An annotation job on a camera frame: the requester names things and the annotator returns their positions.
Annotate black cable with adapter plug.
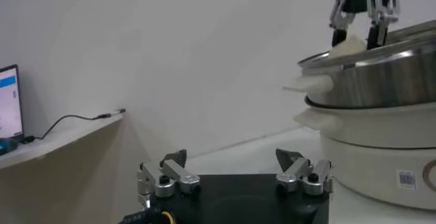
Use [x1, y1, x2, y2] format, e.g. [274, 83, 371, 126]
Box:
[20, 108, 127, 144]

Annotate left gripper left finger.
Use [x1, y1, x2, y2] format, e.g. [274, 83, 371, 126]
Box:
[136, 149, 202, 209]

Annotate laptop screen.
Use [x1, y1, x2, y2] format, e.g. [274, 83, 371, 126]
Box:
[0, 64, 25, 141]

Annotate white electric pot base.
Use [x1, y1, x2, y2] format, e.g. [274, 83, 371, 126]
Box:
[293, 101, 436, 211]

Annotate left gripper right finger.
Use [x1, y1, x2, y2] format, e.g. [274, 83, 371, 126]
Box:
[275, 148, 334, 196]

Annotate white steamed baozi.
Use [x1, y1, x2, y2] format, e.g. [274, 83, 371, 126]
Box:
[328, 34, 369, 59]

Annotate white side table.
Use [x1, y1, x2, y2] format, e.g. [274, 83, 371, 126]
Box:
[0, 112, 125, 172]

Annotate perforated steel steamer basket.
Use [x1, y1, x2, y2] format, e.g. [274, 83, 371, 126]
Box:
[282, 19, 436, 109]

